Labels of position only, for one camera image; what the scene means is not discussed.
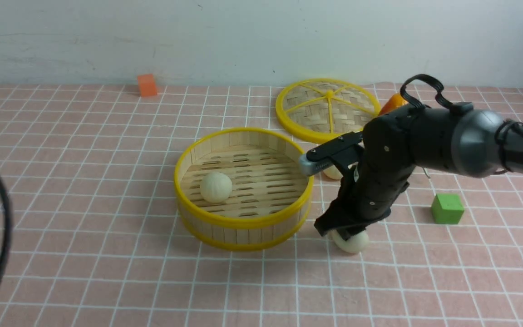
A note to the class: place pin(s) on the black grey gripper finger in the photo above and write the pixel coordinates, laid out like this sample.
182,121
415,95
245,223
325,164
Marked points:
339,152

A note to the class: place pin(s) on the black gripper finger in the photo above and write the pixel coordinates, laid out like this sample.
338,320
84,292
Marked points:
349,221

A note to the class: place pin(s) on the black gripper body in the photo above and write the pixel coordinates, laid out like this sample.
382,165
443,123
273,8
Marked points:
386,165

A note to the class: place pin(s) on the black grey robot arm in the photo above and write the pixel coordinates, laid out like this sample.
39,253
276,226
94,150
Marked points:
474,143

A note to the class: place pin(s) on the yellow rimmed woven steamer lid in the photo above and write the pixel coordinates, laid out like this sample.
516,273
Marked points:
317,110

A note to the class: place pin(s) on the yellow rimmed bamboo steamer tray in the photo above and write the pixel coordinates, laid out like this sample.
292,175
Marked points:
270,198

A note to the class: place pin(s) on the orange yellow toy pear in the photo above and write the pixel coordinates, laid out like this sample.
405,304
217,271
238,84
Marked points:
395,102

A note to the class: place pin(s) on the green cube block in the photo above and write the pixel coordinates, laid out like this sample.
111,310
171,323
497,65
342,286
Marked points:
447,209

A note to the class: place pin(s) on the orange cube block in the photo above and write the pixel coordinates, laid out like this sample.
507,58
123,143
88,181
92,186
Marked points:
147,85

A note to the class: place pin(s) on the pink checkered tablecloth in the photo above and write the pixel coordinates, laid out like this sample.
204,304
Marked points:
98,242

